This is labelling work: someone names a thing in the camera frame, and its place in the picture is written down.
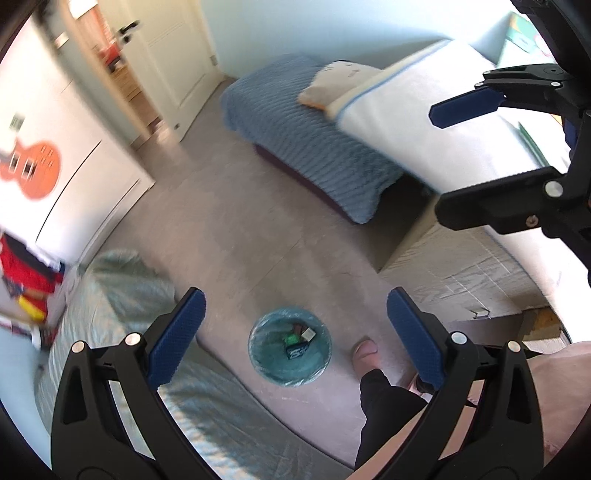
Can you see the clear bag of green pieces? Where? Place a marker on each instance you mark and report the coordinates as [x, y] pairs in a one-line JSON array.
[[291, 340]]

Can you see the white tablecloth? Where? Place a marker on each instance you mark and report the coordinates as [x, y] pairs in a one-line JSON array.
[[415, 129]]

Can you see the person's leg in black pants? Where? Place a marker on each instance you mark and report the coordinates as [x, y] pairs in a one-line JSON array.
[[383, 406]]

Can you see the person's foot in pink slipper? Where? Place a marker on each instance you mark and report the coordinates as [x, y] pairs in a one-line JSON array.
[[367, 353]]

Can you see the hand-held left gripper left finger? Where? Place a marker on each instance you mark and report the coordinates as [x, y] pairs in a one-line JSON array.
[[178, 341]]

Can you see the white wardrobe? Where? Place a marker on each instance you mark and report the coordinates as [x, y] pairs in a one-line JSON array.
[[92, 115]]

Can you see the white cat cushion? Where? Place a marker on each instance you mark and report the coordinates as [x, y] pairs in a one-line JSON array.
[[337, 83]]

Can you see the brown plastic-wrapped board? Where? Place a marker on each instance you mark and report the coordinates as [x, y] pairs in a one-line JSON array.
[[461, 277]]

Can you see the teal elephant book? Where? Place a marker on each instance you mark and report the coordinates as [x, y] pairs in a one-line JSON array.
[[523, 33]]

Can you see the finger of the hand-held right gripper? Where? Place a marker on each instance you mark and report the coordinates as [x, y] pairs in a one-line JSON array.
[[498, 203], [461, 108]]

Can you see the orange guitar sticker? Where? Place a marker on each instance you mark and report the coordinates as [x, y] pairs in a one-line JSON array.
[[39, 168]]

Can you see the grey green quilt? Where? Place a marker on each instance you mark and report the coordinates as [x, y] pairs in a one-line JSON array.
[[115, 286]]

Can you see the red colourful cloth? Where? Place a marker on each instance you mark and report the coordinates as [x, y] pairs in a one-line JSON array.
[[23, 272]]

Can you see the cream door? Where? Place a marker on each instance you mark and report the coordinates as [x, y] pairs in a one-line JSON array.
[[180, 60]]

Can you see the blue quilted bed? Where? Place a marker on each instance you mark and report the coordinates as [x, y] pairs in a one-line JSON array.
[[314, 138]]

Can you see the round bin with blue liner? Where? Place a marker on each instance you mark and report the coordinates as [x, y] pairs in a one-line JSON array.
[[265, 353]]

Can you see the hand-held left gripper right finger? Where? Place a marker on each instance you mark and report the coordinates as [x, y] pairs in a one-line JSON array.
[[415, 341]]

